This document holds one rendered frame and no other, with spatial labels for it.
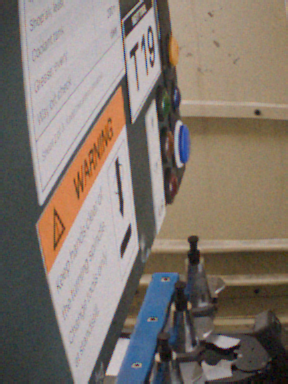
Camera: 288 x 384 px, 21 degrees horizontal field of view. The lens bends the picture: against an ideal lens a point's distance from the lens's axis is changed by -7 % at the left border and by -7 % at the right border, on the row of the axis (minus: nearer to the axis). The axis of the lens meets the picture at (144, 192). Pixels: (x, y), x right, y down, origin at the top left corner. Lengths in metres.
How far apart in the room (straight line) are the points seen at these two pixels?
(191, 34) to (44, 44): 1.02
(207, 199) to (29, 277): 1.16
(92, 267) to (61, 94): 0.10
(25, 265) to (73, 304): 0.07
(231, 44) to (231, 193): 0.29
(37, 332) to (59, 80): 0.11
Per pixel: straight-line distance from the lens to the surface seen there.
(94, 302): 0.40
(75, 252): 0.37
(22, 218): 0.30
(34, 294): 0.31
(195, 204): 1.47
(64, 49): 0.35
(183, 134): 0.62
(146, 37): 0.52
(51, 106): 0.33
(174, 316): 1.00
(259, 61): 1.34
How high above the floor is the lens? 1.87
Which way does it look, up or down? 27 degrees down
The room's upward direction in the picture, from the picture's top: 6 degrees counter-clockwise
